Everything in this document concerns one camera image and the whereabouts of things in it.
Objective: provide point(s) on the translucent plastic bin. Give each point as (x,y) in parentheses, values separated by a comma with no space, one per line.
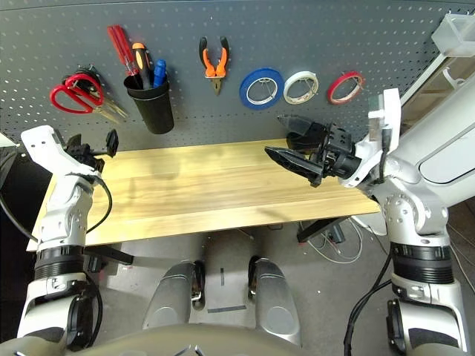
(454,37)

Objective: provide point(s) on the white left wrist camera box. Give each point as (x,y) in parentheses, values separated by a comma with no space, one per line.
(41,142)

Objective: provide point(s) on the black table support bracket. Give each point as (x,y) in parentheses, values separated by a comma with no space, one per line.
(111,256)
(315,230)

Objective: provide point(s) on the white plastic wall hook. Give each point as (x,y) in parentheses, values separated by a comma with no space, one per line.
(451,79)

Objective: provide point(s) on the white tape roll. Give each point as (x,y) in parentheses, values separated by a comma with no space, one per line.
(287,92)

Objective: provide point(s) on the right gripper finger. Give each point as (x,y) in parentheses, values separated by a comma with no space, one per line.
(297,124)
(297,163)

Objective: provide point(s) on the red tape roll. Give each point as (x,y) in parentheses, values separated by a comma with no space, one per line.
(331,94)

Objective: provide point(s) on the blue tape roll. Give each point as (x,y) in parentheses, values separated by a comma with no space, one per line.
(245,94)

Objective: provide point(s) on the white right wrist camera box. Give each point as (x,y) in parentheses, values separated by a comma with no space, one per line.
(391,111)

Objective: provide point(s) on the orange black screwdriver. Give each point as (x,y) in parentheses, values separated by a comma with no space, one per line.
(140,63)

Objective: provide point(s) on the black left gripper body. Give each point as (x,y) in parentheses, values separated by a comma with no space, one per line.
(87,155)

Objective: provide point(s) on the white pillar with oval groove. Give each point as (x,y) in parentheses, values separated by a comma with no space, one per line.
(445,148)

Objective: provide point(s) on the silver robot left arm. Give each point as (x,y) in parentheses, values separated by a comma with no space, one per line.
(63,215)

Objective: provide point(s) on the black plastic case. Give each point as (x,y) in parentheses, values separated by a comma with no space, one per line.
(295,144)

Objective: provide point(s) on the white pegboard frame post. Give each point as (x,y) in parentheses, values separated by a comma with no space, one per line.
(423,79)

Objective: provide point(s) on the silver robot left leg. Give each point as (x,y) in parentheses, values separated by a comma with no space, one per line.
(172,296)

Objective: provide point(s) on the blue marker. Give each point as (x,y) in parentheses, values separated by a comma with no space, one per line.
(159,72)

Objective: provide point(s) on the grey robot torso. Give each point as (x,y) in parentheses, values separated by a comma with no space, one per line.
(148,341)

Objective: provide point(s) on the silver robot leg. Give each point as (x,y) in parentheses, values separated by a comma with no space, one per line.
(172,296)
(276,300)

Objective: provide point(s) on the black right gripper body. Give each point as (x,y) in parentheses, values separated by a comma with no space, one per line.
(334,152)

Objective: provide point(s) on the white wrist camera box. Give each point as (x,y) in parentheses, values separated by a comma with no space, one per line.
(41,142)
(391,111)

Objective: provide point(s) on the dark grey metal pegboard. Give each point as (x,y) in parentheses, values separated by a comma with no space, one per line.
(259,37)

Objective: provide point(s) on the orange black needle-nose pliers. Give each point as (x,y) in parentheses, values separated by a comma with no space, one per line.
(214,70)

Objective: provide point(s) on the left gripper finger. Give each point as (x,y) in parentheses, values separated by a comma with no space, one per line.
(113,142)
(75,142)

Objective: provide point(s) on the silver robot right leg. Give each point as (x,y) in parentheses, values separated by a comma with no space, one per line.
(276,300)

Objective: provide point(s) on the black plastic cup holder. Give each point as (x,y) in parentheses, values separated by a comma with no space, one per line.
(156,111)

